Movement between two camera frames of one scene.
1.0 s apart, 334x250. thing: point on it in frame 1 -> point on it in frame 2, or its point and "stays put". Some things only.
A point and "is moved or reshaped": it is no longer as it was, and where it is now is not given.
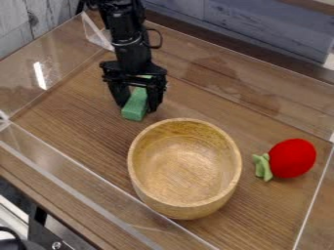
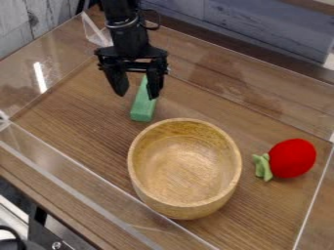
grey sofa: (293, 28) stays put
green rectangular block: (135, 108) is moved or reshaped
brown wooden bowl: (186, 163) stays put
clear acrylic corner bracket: (95, 35) stays put
